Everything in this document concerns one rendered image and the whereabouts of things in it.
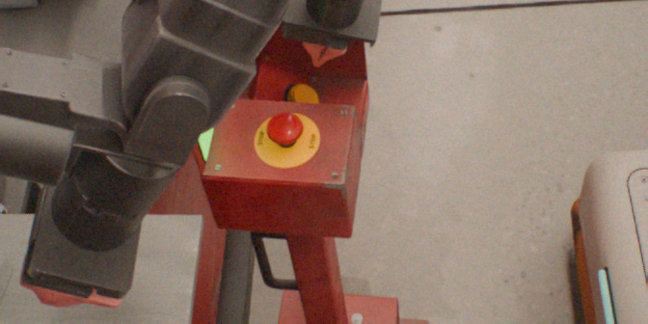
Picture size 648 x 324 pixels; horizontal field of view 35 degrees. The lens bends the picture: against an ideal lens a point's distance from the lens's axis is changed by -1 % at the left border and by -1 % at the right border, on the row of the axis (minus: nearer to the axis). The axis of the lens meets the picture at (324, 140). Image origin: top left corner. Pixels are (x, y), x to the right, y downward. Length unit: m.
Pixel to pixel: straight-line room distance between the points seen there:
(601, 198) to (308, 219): 0.66
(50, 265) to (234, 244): 1.28
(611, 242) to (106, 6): 0.88
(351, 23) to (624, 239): 0.72
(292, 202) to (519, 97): 1.05
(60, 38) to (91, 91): 0.59
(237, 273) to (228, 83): 1.37
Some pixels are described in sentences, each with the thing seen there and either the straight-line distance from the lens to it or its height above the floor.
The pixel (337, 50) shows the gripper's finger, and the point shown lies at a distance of 1.12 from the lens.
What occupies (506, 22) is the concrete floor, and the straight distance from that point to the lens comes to 2.26.
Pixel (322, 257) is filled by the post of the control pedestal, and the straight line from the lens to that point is 1.43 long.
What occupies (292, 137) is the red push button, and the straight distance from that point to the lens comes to 1.12.
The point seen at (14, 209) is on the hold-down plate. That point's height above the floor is 0.91.
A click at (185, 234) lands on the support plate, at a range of 0.85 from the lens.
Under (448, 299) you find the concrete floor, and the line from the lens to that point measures 1.91.
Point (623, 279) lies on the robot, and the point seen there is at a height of 0.27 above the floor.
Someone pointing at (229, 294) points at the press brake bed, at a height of 0.05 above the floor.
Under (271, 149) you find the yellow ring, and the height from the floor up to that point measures 0.78.
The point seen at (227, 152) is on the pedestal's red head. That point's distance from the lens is 1.15.
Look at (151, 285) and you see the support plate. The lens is 0.84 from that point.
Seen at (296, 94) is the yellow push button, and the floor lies 0.73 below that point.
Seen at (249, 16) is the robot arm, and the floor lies 1.33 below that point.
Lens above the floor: 1.73
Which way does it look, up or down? 56 degrees down
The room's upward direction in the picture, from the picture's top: 9 degrees counter-clockwise
